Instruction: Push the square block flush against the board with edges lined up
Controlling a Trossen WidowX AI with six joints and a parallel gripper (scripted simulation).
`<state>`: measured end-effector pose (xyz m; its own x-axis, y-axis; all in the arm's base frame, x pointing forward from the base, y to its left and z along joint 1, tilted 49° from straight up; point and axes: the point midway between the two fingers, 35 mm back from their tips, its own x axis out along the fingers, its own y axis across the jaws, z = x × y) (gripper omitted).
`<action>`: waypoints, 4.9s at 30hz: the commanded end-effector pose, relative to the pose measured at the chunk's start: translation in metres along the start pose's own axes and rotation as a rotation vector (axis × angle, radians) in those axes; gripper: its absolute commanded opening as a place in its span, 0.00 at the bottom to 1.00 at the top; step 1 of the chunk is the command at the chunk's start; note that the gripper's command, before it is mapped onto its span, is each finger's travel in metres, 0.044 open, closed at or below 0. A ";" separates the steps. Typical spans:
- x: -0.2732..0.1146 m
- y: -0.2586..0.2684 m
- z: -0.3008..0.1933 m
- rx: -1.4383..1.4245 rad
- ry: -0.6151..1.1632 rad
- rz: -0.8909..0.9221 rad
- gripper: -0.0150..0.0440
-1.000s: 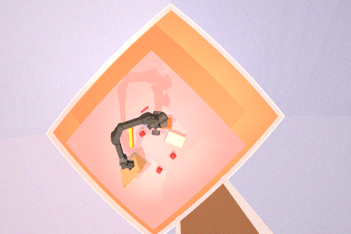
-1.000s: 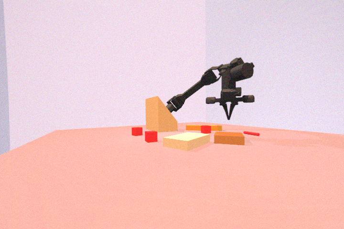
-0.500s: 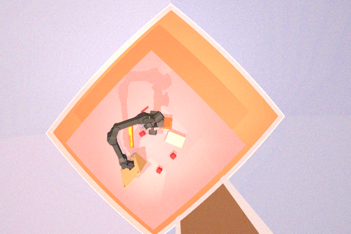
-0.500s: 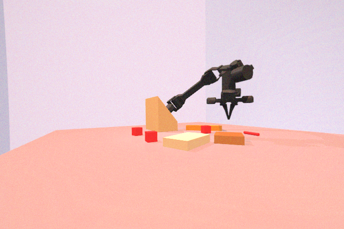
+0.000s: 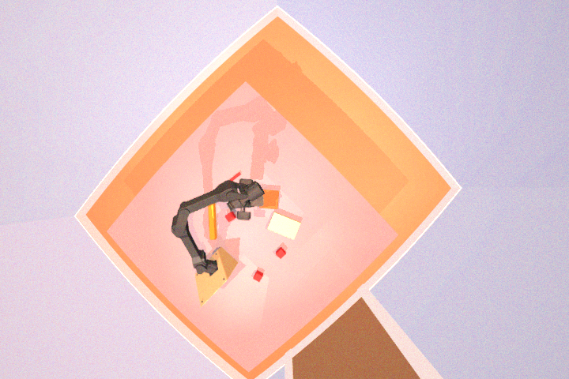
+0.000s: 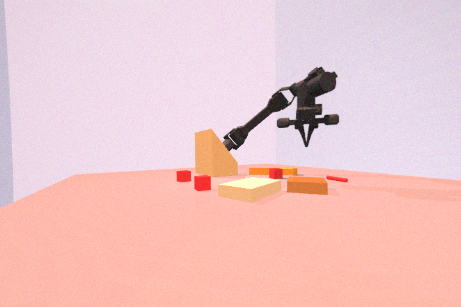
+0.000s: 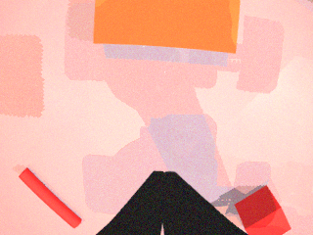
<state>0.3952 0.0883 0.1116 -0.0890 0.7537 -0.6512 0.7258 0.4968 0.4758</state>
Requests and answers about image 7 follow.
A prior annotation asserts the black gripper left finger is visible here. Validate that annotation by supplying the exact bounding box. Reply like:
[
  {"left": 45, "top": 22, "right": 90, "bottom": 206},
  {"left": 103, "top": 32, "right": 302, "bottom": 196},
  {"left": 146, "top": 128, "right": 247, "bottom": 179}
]
[{"left": 95, "top": 171, "right": 167, "bottom": 235}]

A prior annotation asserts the red cube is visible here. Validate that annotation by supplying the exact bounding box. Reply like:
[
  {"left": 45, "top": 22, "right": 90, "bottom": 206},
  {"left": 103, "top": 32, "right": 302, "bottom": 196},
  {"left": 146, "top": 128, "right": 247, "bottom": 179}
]
[{"left": 235, "top": 184, "right": 291, "bottom": 235}]

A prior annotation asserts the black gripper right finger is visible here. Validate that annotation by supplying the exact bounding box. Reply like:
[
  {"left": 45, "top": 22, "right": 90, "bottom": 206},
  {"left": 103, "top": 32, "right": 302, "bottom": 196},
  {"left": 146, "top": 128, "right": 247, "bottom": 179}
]
[{"left": 161, "top": 171, "right": 249, "bottom": 235}]

